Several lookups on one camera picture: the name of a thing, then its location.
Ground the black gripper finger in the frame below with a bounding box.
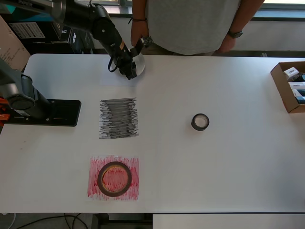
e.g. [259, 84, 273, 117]
[130, 61, 139, 78]
[120, 65, 134, 81]

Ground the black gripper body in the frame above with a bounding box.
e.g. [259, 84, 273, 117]
[111, 48, 134, 72]

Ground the wide white tape roll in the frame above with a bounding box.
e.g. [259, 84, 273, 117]
[128, 46, 146, 77]

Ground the small black tape roll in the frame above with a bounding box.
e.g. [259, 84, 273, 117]
[191, 113, 210, 132]

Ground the red tape roll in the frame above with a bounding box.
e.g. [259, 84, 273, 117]
[97, 161, 132, 198]

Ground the person's right forearm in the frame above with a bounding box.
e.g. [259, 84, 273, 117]
[132, 0, 148, 20]

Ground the person's left forearm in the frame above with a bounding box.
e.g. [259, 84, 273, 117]
[227, 0, 265, 34]

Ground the person's right hand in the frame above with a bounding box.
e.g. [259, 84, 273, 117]
[130, 21, 150, 48]

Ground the person's left hand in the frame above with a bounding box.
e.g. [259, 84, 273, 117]
[215, 37, 237, 54]

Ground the plain white paper sheet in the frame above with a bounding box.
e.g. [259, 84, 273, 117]
[99, 56, 143, 87]

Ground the black scribbled paper sheet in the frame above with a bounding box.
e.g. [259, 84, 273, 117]
[99, 97, 139, 140]

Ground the black box with white letters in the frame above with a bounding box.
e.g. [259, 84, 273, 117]
[59, 25, 95, 54]

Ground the grey t-shirt torso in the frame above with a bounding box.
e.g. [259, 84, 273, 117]
[132, 0, 265, 56]

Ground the black box with white label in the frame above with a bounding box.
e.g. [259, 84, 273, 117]
[8, 21, 60, 43]

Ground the black smartwatch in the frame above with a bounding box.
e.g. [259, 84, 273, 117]
[227, 30, 244, 39]

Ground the cardboard box with Chinese print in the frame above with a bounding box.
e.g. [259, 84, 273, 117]
[0, 15, 31, 72]

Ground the red scribbled paper sheet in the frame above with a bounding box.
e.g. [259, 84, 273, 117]
[85, 155, 140, 201]

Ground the teal cardboard box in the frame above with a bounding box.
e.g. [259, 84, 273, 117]
[0, 0, 15, 14]

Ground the orange clamp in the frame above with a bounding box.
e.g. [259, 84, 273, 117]
[0, 97, 10, 121]

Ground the open brown cardboard tray box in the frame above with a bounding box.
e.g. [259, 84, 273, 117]
[270, 61, 305, 114]

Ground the small white printed box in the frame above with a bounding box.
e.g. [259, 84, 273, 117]
[283, 67, 300, 79]

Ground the white box with dark lettering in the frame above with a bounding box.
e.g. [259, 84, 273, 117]
[287, 82, 305, 90]

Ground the small dark teal box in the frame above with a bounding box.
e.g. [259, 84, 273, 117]
[292, 89, 305, 105]

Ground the white cabinet panel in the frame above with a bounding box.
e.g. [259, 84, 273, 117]
[152, 213, 305, 229]

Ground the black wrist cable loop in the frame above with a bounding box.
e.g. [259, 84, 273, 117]
[107, 56, 120, 73]

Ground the camera board on black bracket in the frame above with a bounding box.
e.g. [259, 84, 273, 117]
[130, 35, 153, 57]

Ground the thin dark bracelet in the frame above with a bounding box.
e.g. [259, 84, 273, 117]
[128, 17, 148, 24]

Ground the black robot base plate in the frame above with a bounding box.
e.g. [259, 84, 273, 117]
[2, 99, 82, 127]

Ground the dark table leg frame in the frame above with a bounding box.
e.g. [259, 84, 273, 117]
[91, 213, 153, 229]

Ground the black floor cable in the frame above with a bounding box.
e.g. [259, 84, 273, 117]
[0, 213, 96, 229]

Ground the white floor cable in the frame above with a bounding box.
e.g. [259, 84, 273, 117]
[8, 213, 17, 229]

